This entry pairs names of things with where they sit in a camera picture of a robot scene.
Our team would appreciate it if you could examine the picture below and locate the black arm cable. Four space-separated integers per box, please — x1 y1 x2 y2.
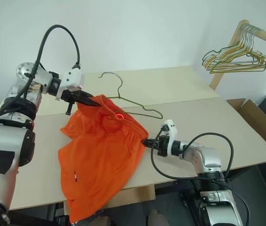
0 24 81 132
150 126 251 226

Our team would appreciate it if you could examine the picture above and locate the wooden clothes rack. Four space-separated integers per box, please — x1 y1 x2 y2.
209 20 266 91

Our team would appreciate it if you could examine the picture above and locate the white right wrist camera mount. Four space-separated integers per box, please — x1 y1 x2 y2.
160 119 178 157

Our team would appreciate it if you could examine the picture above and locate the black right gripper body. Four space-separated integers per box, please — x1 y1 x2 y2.
152 136 171 157

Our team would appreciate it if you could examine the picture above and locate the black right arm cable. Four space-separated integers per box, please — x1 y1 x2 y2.
150 126 251 226

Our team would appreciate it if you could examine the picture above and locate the bunch of hanging wire hangers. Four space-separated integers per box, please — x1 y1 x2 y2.
204 23 266 74

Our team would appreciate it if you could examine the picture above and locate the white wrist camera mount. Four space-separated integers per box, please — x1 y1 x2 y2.
160 119 178 157
55 68 86 102

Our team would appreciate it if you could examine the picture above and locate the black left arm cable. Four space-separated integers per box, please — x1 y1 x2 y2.
0 24 81 132

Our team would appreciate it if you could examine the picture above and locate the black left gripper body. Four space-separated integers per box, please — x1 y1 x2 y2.
61 89 84 116

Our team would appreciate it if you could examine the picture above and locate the orange cloth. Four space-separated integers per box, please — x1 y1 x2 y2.
57 94 150 225

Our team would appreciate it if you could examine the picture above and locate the brown rounded shoe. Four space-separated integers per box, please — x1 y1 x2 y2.
92 216 111 226
147 210 169 226

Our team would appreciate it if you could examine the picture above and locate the silver wire hanger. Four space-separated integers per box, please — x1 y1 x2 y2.
211 23 266 68

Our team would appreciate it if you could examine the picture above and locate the open cardboard box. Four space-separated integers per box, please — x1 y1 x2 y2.
226 97 266 150

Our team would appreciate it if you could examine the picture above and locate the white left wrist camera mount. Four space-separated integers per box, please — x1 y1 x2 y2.
55 68 86 102

